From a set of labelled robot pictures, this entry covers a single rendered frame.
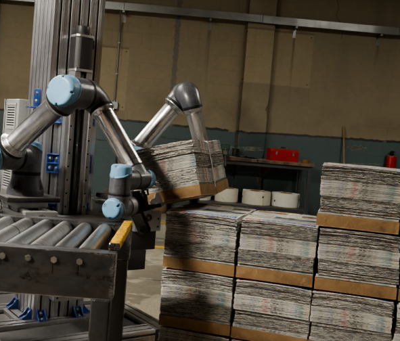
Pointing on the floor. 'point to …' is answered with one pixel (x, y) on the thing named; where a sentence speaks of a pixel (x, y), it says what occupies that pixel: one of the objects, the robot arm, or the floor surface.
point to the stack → (226, 250)
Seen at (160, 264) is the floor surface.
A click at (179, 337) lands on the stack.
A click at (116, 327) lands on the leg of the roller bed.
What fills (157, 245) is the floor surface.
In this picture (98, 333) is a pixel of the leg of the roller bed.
